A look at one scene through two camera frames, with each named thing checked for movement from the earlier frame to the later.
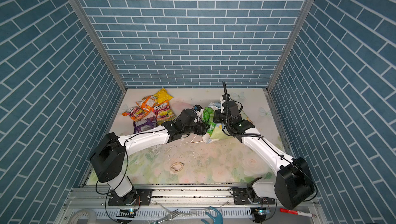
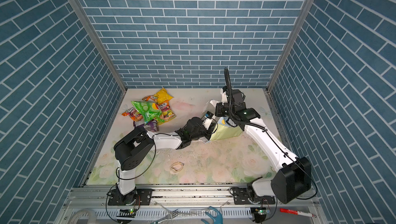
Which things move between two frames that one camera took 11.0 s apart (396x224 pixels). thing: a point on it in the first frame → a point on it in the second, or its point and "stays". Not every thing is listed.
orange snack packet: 136,113 stays
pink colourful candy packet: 163,112 stays
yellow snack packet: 163,95 stays
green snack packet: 208,114 → 149,111
